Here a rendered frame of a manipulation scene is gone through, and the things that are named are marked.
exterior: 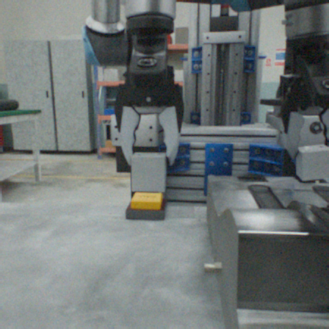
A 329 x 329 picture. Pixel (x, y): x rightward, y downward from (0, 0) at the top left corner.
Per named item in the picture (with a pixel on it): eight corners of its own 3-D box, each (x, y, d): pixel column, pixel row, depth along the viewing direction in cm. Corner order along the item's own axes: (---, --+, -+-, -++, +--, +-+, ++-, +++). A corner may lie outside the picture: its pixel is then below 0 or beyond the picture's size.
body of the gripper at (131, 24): (176, 106, 55) (177, 29, 52) (174, 107, 46) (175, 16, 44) (131, 105, 55) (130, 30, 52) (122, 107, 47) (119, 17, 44)
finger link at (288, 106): (300, 133, 60) (312, 85, 57) (304, 136, 58) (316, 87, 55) (275, 131, 60) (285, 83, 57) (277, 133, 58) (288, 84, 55)
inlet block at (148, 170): (143, 172, 61) (142, 144, 60) (169, 172, 61) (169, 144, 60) (131, 191, 48) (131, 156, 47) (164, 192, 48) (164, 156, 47)
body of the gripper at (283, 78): (319, 100, 63) (320, 33, 59) (338, 107, 55) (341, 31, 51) (278, 105, 64) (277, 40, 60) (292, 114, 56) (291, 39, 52)
